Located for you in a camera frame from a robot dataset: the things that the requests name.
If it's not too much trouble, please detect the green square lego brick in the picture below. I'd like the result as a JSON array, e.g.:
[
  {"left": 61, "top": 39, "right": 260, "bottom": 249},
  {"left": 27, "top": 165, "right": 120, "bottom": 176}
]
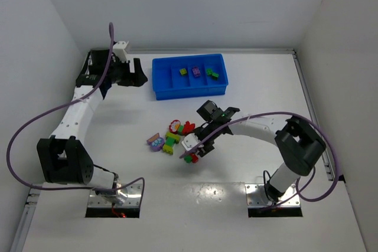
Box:
[{"left": 211, "top": 72, "right": 219, "bottom": 80}]

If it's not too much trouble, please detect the purple butterfly lego brick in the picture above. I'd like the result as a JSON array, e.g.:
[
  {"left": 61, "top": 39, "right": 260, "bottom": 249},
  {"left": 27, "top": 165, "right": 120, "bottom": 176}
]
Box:
[{"left": 191, "top": 66, "right": 201, "bottom": 78}]

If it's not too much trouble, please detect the green curved lego brick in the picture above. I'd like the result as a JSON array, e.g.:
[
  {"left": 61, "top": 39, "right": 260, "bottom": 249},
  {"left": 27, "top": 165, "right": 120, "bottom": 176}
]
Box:
[{"left": 206, "top": 68, "right": 213, "bottom": 76}]

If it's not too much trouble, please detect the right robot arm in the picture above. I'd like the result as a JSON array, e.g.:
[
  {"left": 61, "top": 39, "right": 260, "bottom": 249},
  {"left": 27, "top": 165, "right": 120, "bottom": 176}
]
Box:
[{"left": 184, "top": 100, "right": 326, "bottom": 203}]

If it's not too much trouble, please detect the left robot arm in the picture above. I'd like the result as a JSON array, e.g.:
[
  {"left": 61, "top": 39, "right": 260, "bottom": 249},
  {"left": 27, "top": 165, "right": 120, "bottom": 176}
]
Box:
[{"left": 37, "top": 41, "right": 148, "bottom": 191}]

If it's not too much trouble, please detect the red crown lego piece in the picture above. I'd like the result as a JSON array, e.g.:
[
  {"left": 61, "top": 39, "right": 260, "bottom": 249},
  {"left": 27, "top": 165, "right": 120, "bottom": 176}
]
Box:
[{"left": 182, "top": 121, "right": 195, "bottom": 136}]

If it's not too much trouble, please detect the green brick beside flower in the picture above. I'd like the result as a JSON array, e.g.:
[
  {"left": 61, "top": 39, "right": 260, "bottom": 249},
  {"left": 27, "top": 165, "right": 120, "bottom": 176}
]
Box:
[{"left": 177, "top": 125, "right": 184, "bottom": 135}]

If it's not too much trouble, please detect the blue divided plastic bin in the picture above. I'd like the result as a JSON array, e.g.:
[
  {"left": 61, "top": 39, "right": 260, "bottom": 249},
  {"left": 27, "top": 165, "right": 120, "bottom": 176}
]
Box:
[{"left": 152, "top": 54, "right": 229, "bottom": 100}]

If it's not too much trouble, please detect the red flower lego brick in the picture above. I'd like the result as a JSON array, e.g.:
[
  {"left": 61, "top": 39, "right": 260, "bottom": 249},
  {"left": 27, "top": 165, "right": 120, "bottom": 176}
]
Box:
[{"left": 168, "top": 119, "right": 181, "bottom": 134}]

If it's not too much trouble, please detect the lime green lego stack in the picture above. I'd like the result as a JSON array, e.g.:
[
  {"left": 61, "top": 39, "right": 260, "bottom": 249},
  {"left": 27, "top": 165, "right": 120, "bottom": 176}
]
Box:
[{"left": 162, "top": 132, "right": 181, "bottom": 155}]

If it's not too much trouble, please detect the purple paw lego brick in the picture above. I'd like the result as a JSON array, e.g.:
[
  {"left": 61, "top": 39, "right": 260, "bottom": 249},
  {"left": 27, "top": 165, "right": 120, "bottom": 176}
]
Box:
[{"left": 146, "top": 133, "right": 165, "bottom": 152}]

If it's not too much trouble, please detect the white front board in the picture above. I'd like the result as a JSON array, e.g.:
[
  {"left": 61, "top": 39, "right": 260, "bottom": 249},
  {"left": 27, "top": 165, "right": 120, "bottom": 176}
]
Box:
[{"left": 24, "top": 182, "right": 365, "bottom": 251}]

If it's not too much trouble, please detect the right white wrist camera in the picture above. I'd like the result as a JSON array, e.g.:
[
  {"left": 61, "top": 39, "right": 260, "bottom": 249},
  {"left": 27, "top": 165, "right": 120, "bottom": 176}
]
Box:
[{"left": 181, "top": 133, "right": 204, "bottom": 153}]

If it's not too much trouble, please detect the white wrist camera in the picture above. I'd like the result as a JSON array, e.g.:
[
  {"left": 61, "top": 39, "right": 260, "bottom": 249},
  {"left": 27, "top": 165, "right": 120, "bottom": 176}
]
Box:
[
  {"left": 181, "top": 133, "right": 204, "bottom": 153},
  {"left": 113, "top": 41, "right": 129, "bottom": 62}
]

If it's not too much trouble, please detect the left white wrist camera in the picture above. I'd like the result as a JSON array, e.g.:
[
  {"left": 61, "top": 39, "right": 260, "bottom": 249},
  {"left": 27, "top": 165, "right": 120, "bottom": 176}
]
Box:
[{"left": 113, "top": 41, "right": 129, "bottom": 62}]

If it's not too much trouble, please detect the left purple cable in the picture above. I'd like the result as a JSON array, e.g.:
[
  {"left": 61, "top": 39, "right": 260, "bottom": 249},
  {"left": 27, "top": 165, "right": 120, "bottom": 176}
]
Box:
[{"left": 6, "top": 21, "right": 145, "bottom": 202}]

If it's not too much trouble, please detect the purple cable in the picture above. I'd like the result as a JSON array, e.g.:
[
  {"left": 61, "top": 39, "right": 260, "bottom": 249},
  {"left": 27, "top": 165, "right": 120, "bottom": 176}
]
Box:
[
  {"left": 178, "top": 112, "right": 343, "bottom": 210},
  {"left": 6, "top": 21, "right": 145, "bottom": 202}
]

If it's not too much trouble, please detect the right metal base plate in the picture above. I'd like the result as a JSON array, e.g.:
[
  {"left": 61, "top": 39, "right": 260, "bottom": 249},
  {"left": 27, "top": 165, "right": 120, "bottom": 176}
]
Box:
[{"left": 245, "top": 184, "right": 301, "bottom": 209}]

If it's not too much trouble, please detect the metal base plate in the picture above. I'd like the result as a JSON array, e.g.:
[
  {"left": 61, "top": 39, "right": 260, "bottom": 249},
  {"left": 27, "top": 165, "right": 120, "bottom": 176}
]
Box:
[
  {"left": 87, "top": 182, "right": 144, "bottom": 209},
  {"left": 245, "top": 184, "right": 301, "bottom": 209}
]

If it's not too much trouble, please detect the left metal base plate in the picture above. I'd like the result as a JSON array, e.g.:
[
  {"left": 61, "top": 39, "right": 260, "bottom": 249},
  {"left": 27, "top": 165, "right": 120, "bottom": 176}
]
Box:
[{"left": 87, "top": 182, "right": 144, "bottom": 209}]

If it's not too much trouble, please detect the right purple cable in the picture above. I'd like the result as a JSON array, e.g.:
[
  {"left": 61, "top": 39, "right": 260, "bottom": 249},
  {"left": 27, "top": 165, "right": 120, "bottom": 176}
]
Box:
[{"left": 178, "top": 112, "right": 343, "bottom": 210}]

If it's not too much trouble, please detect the left aluminium frame rail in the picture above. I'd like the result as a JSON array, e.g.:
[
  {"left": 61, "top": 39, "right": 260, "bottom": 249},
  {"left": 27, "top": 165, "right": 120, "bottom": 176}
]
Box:
[{"left": 8, "top": 51, "right": 92, "bottom": 252}]

